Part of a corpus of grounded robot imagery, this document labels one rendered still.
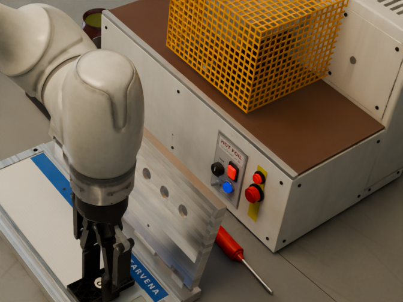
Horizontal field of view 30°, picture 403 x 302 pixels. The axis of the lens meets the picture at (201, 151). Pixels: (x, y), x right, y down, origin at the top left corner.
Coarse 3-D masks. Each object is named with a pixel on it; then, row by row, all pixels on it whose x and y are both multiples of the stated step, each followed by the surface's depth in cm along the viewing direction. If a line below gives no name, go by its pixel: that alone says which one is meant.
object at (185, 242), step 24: (144, 144) 123; (144, 168) 125; (168, 168) 119; (144, 192) 126; (192, 192) 116; (144, 216) 125; (168, 216) 122; (192, 216) 117; (216, 216) 111; (144, 240) 127; (168, 240) 122; (192, 240) 119; (168, 264) 123; (192, 264) 118; (192, 288) 121
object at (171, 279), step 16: (48, 144) 144; (16, 160) 140; (64, 160) 142; (0, 224) 129; (128, 224) 132; (16, 240) 126; (16, 256) 126; (32, 256) 124; (144, 256) 127; (32, 272) 122; (160, 272) 125; (176, 272) 123; (48, 288) 120; (176, 288) 123
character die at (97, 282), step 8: (96, 272) 122; (104, 272) 123; (80, 280) 120; (88, 280) 120; (96, 280) 120; (128, 280) 122; (72, 288) 119; (80, 288) 120; (88, 288) 119; (96, 288) 120; (120, 288) 120; (72, 296) 119; (80, 296) 118; (88, 296) 119; (96, 296) 119
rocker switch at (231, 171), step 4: (228, 164) 131; (232, 164) 131; (228, 168) 131; (232, 168) 130; (236, 168) 130; (228, 172) 132; (232, 172) 130; (236, 172) 130; (232, 176) 131; (236, 176) 131; (236, 180) 132
